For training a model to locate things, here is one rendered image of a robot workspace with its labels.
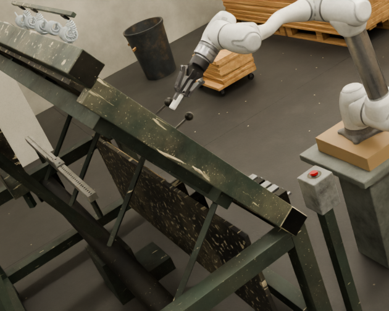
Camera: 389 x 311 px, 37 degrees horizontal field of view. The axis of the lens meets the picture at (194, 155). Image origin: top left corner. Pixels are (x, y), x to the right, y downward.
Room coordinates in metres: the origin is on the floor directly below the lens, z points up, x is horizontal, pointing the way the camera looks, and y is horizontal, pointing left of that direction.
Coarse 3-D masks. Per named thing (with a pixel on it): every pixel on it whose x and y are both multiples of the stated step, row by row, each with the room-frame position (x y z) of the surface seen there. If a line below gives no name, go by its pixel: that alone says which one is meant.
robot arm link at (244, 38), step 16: (304, 0) 2.44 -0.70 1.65; (272, 16) 2.30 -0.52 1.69; (288, 16) 2.37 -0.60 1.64; (304, 16) 2.40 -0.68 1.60; (224, 32) 2.14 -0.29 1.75; (240, 32) 2.07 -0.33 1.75; (256, 32) 2.06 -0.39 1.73; (272, 32) 2.18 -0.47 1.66; (224, 48) 2.17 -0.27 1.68; (240, 48) 2.06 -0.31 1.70; (256, 48) 2.05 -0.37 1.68
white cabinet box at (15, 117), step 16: (0, 80) 5.96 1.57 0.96; (0, 96) 5.93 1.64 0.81; (16, 96) 5.98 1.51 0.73; (0, 112) 5.90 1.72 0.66; (16, 112) 5.95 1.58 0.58; (32, 112) 6.00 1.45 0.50; (16, 128) 5.93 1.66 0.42; (32, 128) 5.98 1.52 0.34; (16, 144) 5.90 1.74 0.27; (48, 144) 6.00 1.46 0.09; (32, 160) 5.92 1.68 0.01
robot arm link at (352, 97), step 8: (344, 88) 2.59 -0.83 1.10; (352, 88) 2.55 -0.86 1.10; (360, 88) 2.53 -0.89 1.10; (344, 96) 2.55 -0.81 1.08; (352, 96) 2.52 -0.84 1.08; (360, 96) 2.50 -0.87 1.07; (344, 104) 2.54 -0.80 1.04; (352, 104) 2.50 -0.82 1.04; (360, 104) 2.48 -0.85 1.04; (344, 112) 2.55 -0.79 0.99; (352, 112) 2.50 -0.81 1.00; (360, 112) 2.46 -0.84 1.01; (344, 120) 2.56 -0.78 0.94; (352, 120) 2.51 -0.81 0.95; (360, 120) 2.46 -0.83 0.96; (352, 128) 2.53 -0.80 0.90; (360, 128) 2.51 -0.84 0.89
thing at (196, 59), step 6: (192, 60) 2.21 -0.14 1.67; (198, 60) 2.19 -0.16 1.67; (204, 60) 2.19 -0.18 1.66; (192, 66) 2.20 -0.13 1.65; (198, 66) 2.19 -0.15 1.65; (204, 66) 2.19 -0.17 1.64; (186, 72) 2.20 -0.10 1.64; (198, 72) 2.20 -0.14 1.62; (192, 78) 2.19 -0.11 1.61; (198, 78) 2.20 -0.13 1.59
